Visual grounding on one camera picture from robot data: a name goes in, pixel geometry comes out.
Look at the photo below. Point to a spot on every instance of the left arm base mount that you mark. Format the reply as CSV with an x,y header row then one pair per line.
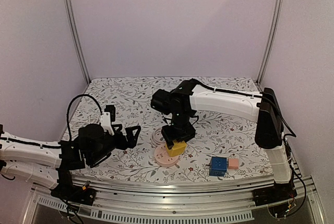
x,y
67,191

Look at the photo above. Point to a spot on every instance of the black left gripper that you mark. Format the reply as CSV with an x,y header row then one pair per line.
x,y
131,142

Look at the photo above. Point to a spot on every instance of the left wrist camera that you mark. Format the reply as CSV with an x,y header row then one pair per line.
x,y
107,118

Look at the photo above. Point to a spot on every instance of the aluminium front rail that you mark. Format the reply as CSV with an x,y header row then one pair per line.
x,y
228,201

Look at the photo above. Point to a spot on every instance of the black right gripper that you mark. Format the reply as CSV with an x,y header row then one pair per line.
x,y
177,134

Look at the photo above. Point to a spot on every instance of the blue cube socket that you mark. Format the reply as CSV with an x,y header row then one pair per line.
x,y
218,166

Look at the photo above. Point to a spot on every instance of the right aluminium corner post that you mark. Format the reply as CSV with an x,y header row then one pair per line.
x,y
270,41

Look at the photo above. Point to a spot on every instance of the pink round power strip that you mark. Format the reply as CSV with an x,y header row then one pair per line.
x,y
162,157

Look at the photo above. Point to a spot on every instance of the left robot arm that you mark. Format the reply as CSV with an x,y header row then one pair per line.
x,y
50,163

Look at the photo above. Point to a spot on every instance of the aluminium corner post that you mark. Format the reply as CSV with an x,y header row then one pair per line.
x,y
270,41
76,40

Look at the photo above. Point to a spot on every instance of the left aluminium corner post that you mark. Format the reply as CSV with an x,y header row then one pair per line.
x,y
76,40

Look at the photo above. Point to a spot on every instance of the floral patterned table mat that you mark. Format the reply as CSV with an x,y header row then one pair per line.
x,y
217,134

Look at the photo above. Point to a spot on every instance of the pink cube socket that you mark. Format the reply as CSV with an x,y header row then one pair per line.
x,y
233,163

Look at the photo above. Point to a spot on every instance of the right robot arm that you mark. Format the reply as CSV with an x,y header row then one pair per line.
x,y
191,96

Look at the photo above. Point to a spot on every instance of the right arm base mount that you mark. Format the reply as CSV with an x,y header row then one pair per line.
x,y
275,193

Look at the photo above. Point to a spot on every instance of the yellow cube socket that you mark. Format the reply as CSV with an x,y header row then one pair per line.
x,y
177,149

